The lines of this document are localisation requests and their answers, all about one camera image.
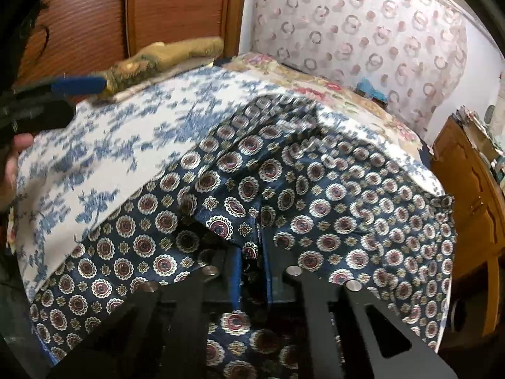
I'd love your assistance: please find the wooden cabinet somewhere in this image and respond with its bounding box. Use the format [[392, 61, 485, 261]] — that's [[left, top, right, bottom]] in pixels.
[[429, 116, 505, 337]]

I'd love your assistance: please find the circle print curtain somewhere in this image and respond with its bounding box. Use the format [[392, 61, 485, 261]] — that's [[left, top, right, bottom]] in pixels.
[[252, 0, 469, 135]]

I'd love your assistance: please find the gold patterned pillow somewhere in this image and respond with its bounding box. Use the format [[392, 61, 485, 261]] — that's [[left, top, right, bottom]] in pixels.
[[103, 36, 225, 96]]

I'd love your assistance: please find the peach floral blanket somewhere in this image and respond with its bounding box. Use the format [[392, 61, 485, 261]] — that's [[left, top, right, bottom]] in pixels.
[[221, 52, 427, 155]]

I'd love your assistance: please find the white waste bin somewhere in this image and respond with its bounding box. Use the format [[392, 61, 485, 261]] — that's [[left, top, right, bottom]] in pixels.
[[450, 299, 467, 331]]

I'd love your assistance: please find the white blue floral sheet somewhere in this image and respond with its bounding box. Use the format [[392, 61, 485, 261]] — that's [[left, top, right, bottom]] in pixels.
[[7, 66, 447, 298]]

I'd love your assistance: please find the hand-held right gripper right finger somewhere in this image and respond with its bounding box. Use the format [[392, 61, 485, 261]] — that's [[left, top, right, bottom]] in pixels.
[[261, 227, 460, 379]]

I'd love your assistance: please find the navy medallion print robe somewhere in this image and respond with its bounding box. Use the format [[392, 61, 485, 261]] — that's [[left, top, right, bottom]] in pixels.
[[29, 93, 458, 379]]

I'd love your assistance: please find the teal cloth bundle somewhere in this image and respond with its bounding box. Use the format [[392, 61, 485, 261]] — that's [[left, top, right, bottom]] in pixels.
[[357, 78, 390, 105]]

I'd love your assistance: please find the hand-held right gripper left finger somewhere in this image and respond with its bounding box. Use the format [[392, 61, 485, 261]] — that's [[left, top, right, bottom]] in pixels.
[[45, 247, 242, 379]]

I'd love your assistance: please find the person's left hand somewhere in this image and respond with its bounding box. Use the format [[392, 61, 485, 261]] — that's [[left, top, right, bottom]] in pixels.
[[0, 133, 35, 211]]

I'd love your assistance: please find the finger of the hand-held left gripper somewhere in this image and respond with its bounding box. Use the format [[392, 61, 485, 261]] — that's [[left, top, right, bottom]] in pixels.
[[0, 94, 76, 135], [11, 76, 108, 97]]

